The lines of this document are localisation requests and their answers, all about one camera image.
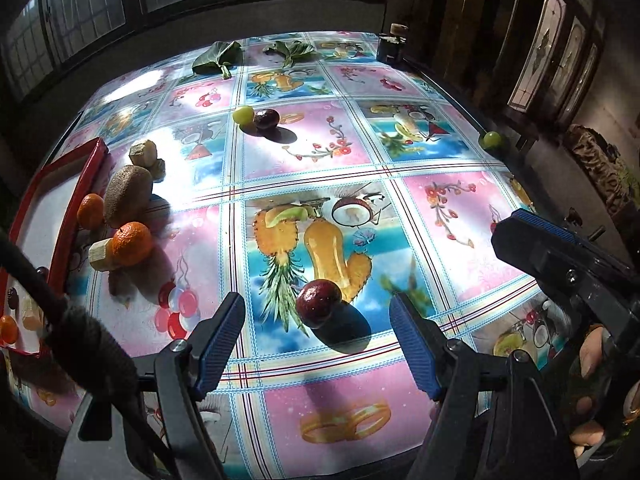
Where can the person's right hand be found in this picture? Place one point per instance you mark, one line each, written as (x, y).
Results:
(592, 355)

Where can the brown kiwi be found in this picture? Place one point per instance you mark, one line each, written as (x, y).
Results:
(127, 195)

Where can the window with metal grille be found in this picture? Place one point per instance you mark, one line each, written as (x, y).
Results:
(95, 10)

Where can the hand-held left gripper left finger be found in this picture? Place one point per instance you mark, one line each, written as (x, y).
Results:
(219, 345)

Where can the broad green leaf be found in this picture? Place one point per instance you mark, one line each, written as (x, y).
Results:
(215, 57)

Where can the green grape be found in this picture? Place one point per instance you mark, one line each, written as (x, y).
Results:
(243, 115)
(491, 139)

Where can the dark red jujube date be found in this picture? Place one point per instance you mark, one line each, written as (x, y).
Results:
(12, 300)
(42, 272)

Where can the wooden cabinet with glass doors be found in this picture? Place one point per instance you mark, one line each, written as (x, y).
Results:
(550, 50)

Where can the camouflage cloth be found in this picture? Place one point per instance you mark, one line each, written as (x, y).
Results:
(597, 165)

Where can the dark red plum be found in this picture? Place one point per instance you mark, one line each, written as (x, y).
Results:
(317, 302)
(266, 119)

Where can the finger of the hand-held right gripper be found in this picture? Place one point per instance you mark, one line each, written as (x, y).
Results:
(537, 232)

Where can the small orange mandarin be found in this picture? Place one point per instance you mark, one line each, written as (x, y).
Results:
(91, 210)
(7, 329)
(131, 243)

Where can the crinkled green leaf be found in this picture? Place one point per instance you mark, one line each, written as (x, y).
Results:
(292, 50)

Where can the fruit printed tablecloth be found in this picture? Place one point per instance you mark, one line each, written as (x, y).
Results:
(310, 170)

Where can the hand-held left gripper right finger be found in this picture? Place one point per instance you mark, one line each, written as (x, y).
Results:
(412, 347)

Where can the dark jar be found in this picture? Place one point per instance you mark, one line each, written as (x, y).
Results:
(391, 47)

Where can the red rimmed tray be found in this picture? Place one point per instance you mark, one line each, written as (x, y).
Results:
(75, 195)

